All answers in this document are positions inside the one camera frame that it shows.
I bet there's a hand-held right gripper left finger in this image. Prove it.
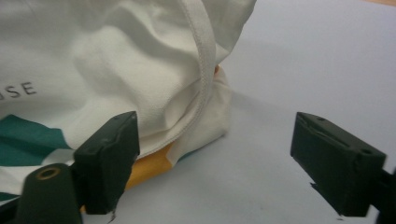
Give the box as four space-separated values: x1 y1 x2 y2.
74 110 141 216

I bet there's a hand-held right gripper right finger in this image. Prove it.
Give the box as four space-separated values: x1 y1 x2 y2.
290 111 388 217

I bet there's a white tote bag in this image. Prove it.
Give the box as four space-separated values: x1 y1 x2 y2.
0 0 258 206

